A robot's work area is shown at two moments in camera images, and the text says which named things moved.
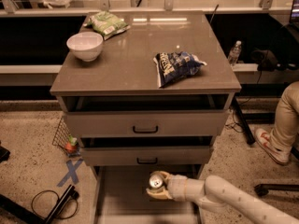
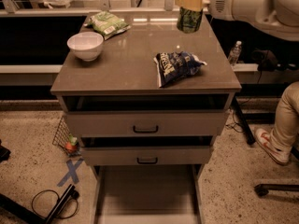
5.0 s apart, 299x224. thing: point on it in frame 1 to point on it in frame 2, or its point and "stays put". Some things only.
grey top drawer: [146, 115] stays put
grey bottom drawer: [121, 196] stays put
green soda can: [156, 179] to [189, 21]
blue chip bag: [174, 66] stays put
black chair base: [262, 189] stays put
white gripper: [177, 187] to [219, 2]
